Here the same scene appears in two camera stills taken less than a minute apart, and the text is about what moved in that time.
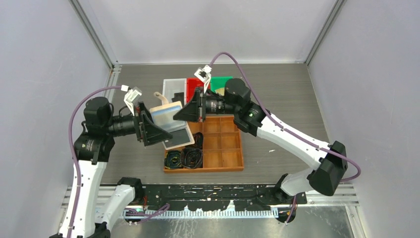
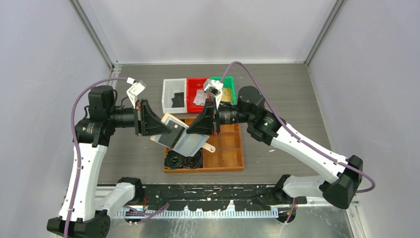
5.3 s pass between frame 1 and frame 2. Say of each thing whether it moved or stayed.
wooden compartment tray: stayed
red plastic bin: stayed
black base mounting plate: stayed
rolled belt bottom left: stayed
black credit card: moved
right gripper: moved
